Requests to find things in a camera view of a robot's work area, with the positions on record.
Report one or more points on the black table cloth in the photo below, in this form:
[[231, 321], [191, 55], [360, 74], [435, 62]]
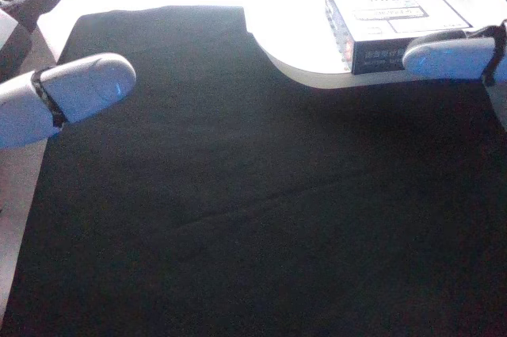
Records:
[[253, 194]]

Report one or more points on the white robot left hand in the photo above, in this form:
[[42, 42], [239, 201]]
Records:
[[447, 57]]

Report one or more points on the blue and white calculator box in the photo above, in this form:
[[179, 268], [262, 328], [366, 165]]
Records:
[[376, 57]]

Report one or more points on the white studded oval tray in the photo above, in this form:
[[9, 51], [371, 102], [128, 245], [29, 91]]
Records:
[[317, 73]]

